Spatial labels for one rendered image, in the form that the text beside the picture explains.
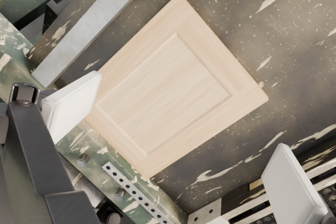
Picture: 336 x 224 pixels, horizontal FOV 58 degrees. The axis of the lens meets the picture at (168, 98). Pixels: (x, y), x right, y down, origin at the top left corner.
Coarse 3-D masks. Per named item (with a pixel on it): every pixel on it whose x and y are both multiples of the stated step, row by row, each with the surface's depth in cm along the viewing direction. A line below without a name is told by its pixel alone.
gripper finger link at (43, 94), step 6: (42, 90) 17; (48, 90) 17; (54, 90) 17; (42, 96) 16; (0, 102) 14; (0, 108) 14; (6, 108) 14; (0, 114) 13; (6, 114) 13; (0, 120) 13; (6, 120) 13; (0, 126) 13; (6, 126) 13; (0, 132) 13; (6, 132) 13; (0, 138) 14
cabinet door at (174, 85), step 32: (160, 32) 68; (192, 32) 66; (128, 64) 72; (160, 64) 71; (192, 64) 70; (224, 64) 68; (96, 96) 78; (128, 96) 76; (160, 96) 75; (192, 96) 73; (224, 96) 71; (256, 96) 69; (96, 128) 82; (128, 128) 80; (160, 128) 78; (192, 128) 76; (224, 128) 75; (128, 160) 84; (160, 160) 82
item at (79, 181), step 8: (64, 160) 92; (72, 168) 93; (72, 176) 92; (80, 176) 93; (72, 184) 92; (80, 184) 93; (88, 184) 94; (88, 192) 93; (96, 192) 94; (96, 200) 94; (96, 208) 101; (104, 208) 95; (112, 208) 95; (104, 216) 93; (112, 216) 90; (120, 216) 95
